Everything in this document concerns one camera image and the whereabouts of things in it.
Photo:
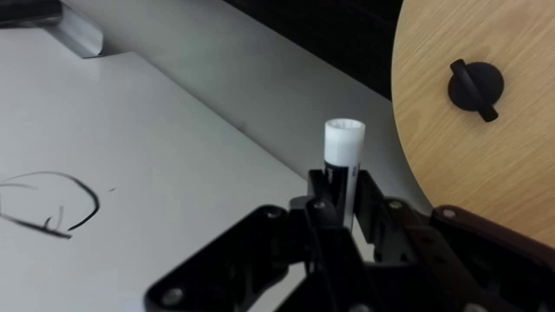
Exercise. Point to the white wall whiteboard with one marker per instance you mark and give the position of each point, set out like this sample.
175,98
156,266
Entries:
112,176

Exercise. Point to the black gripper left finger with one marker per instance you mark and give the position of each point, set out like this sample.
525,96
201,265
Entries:
320,214

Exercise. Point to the black and white marker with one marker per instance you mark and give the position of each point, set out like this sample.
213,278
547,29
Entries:
345,141

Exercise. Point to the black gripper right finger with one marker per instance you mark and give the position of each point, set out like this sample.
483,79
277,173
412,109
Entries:
391,225

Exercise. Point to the black bottle lid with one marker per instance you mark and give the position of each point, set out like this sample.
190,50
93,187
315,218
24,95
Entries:
476,88

